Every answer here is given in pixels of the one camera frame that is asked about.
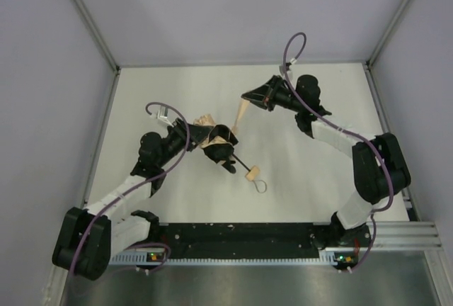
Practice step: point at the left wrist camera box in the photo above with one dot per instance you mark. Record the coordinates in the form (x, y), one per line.
(161, 116)

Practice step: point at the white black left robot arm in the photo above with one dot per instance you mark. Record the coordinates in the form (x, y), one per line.
(89, 237)

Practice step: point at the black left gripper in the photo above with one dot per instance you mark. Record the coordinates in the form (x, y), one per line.
(193, 133)

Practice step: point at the aluminium frame post left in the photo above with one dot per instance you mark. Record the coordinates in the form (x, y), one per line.
(95, 34)

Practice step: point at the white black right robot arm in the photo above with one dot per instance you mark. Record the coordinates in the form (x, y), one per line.
(379, 169)

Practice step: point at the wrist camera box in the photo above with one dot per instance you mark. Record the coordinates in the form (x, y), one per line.
(285, 69)
(161, 116)

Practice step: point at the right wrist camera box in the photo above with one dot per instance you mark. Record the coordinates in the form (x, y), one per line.
(285, 69)

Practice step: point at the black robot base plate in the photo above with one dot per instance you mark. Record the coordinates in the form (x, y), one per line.
(253, 240)

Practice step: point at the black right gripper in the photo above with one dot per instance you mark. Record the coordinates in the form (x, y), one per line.
(272, 92)

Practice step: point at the beige and black folding umbrella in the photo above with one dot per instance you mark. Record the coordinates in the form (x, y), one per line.
(219, 146)

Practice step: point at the aluminium frame post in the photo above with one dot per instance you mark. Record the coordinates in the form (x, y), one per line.
(391, 27)
(95, 34)

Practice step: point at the aluminium frame rail front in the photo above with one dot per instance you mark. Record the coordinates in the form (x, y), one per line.
(385, 236)

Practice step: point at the aluminium frame post right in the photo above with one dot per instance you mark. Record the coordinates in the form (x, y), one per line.
(391, 27)

